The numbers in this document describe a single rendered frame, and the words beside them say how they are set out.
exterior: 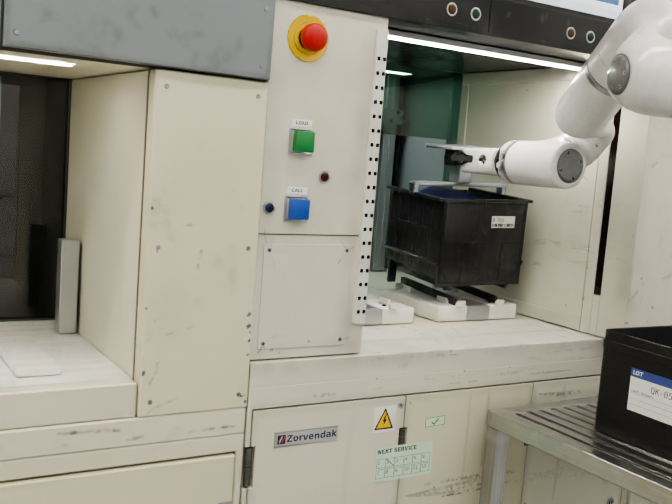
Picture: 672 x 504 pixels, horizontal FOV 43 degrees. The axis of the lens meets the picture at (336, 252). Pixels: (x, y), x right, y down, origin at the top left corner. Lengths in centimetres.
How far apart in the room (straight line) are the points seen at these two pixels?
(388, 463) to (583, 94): 68
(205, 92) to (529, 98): 91
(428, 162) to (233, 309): 119
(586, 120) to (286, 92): 50
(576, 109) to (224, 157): 59
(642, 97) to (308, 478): 75
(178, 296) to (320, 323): 24
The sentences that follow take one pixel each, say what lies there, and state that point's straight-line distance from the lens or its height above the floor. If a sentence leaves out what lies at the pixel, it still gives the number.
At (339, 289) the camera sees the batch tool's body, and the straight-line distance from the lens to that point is 133.
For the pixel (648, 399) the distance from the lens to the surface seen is 143.
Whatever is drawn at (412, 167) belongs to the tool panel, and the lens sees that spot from 239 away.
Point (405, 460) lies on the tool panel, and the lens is 149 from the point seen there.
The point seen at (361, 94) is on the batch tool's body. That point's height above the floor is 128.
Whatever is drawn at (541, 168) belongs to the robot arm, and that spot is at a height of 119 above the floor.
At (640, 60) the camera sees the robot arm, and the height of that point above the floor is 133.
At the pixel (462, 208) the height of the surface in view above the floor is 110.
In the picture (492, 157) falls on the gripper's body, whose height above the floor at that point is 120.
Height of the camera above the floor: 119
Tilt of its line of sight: 7 degrees down
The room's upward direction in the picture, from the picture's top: 4 degrees clockwise
